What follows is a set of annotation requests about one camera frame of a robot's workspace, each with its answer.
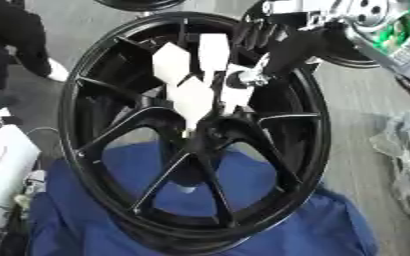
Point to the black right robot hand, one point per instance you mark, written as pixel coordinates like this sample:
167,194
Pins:
307,46

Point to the clear plastic bag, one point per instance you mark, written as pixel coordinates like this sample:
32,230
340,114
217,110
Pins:
404,166

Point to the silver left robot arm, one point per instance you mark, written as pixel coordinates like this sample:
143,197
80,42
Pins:
4,166

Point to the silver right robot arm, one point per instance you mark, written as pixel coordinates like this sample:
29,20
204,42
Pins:
395,40

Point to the black spoked wheel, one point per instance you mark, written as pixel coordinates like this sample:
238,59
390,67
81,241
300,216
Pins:
127,120

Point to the person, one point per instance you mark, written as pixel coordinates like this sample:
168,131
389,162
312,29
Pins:
13,36

